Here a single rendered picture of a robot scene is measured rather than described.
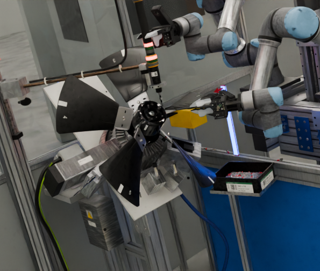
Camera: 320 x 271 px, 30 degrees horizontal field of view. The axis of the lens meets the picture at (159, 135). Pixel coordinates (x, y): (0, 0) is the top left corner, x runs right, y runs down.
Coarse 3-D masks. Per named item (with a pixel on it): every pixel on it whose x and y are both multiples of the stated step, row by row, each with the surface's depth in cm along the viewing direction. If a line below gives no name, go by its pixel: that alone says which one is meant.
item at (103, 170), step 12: (132, 144) 220; (120, 156) 213; (132, 156) 218; (108, 168) 208; (120, 168) 212; (132, 168) 218; (108, 180) 207; (120, 180) 211; (132, 180) 217; (132, 192) 215
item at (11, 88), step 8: (0, 80) 251; (8, 80) 251; (16, 80) 246; (24, 80) 250; (0, 88) 250; (8, 88) 247; (16, 88) 246; (24, 88) 249; (8, 96) 248; (16, 96) 248
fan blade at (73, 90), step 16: (80, 80) 224; (64, 96) 221; (80, 96) 223; (96, 96) 224; (64, 112) 221; (80, 112) 223; (96, 112) 225; (112, 112) 227; (64, 128) 222; (80, 128) 224; (96, 128) 227; (112, 128) 229
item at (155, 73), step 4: (152, 68) 230; (156, 68) 231; (152, 72) 231; (156, 72) 231; (152, 76) 232; (156, 76) 231; (156, 80) 232; (160, 80) 233; (156, 88) 233; (160, 88) 233
